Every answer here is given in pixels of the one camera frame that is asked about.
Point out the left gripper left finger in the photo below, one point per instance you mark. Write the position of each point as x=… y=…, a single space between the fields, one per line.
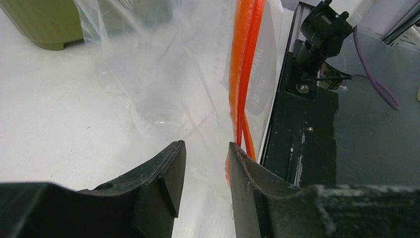
x=141 y=203

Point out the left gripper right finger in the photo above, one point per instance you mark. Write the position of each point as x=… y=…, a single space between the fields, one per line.
x=266 y=206

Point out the clear zip bag orange zipper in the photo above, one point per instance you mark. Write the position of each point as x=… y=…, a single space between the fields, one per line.
x=172 y=59

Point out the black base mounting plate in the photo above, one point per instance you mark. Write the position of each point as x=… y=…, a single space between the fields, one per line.
x=300 y=146

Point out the olive green plastic bin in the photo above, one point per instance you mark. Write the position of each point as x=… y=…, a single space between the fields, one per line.
x=49 y=24

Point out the aluminium rail frame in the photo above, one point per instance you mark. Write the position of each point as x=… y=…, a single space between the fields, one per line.
x=410 y=18

